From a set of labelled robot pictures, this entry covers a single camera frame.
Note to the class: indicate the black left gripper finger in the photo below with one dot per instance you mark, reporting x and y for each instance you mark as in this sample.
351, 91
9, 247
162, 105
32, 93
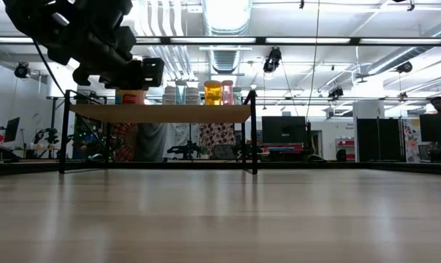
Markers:
153, 72
84, 75

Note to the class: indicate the white melatonin bottle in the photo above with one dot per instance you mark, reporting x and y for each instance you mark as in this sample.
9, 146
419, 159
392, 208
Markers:
193, 98
168, 98

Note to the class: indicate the fish oil bottle yellow cap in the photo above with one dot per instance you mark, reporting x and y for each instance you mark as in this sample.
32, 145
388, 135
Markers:
130, 98

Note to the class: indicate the orange pill vial white cap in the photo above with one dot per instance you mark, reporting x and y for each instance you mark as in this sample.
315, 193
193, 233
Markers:
213, 94

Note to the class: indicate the pink pill vial white cap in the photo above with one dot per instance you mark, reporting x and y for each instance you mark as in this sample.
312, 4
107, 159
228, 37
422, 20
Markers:
227, 94

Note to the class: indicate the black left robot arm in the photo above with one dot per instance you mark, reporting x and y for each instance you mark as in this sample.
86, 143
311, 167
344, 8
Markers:
59, 22

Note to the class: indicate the black background robot arm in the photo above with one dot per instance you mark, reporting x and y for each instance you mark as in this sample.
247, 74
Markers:
185, 149

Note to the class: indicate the wooden shelf black metal legs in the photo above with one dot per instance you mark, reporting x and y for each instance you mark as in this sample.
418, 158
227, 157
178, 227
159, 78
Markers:
169, 114

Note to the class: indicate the grey cloth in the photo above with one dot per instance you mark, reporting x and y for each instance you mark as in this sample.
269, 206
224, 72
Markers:
158, 142

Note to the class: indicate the person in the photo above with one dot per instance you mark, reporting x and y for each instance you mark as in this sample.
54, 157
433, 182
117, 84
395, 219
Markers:
439, 104
124, 142

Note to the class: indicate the dotted patterned cloth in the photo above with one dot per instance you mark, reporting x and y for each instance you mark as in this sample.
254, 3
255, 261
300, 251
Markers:
216, 133

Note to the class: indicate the black monitor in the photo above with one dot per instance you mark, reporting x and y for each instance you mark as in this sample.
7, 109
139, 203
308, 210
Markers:
12, 128
436, 128
283, 129

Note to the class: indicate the black partition panel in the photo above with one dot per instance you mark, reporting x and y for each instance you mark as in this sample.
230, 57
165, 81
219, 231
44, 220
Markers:
379, 139

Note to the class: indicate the floral print panel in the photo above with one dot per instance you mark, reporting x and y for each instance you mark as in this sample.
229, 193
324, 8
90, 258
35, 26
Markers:
412, 140

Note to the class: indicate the black ceiling camera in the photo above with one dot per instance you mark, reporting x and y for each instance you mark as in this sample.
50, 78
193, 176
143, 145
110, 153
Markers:
404, 66
22, 70
335, 92
272, 60

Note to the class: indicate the silver ventilation duct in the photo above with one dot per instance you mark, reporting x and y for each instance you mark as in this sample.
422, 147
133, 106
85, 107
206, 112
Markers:
225, 33

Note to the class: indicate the black aluminium rig frame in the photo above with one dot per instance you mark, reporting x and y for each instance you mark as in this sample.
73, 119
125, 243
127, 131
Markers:
297, 165

